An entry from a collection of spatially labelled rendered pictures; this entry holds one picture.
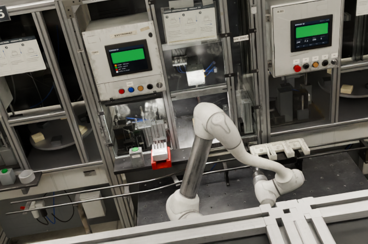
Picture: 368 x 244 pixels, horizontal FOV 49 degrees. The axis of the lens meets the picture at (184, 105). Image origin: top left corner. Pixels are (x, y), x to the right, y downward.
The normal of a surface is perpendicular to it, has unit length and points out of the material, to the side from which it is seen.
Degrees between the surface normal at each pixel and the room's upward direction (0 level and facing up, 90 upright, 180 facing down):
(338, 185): 0
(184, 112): 90
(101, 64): 90
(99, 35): 90
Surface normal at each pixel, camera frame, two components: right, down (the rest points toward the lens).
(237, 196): -0.15, -0.86
